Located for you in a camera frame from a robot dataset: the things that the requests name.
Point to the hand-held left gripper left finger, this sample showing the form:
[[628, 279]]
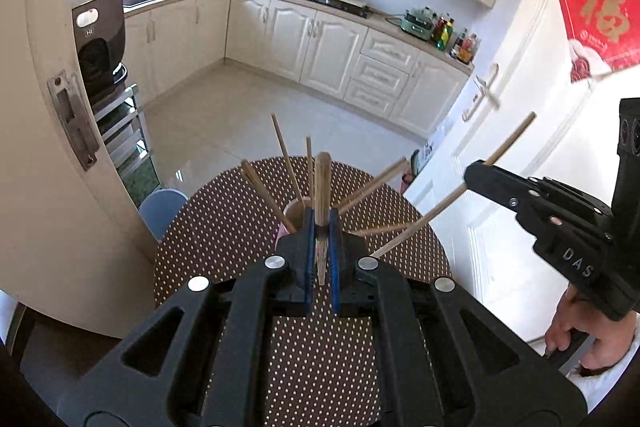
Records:
[[309, 247]]

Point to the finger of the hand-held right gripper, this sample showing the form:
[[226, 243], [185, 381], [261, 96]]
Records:
[[495, 184]]

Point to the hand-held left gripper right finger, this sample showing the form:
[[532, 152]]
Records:
[[334, 252]]

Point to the pink chopstick cup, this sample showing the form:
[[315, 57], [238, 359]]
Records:
[[292, 214]]

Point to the bamboo chopstick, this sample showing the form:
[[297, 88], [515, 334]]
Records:
[[425, 220], [322, 187]]

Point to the group of bamboo chopsticks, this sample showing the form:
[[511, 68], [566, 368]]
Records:
[[380, 179]]

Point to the person's right forearm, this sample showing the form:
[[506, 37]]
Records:
[[617, 387]]

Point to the person's right hand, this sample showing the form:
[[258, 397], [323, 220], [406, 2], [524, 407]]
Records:
[[570, 322]]

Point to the white door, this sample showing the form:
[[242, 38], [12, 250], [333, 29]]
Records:
[[525, 57]]

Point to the cluster of condiment bottles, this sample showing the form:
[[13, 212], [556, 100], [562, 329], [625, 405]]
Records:
[[462, 44]]

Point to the blue stool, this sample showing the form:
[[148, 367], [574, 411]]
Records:
[[162, 212]]

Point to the green countertop appliance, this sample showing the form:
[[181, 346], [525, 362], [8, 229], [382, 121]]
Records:
[[417, 26]]

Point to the beige kitchen countertop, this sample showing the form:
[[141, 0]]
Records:
[[385, 19]]

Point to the cream kitchen base cabinets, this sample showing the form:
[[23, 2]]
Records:
[[300, 42]]

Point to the metal shelf rack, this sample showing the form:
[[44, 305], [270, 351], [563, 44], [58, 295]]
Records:
[[122, 117]]

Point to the metal door strike plate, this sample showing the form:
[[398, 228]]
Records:
[[72, 119]]

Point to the cream door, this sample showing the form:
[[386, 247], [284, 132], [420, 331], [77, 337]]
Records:
[[40, 207]]

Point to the black water dispenser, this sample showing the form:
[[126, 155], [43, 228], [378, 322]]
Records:
[[97, 37]]

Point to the red wall poster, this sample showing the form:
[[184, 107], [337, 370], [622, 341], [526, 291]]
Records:
[[600, 7]]

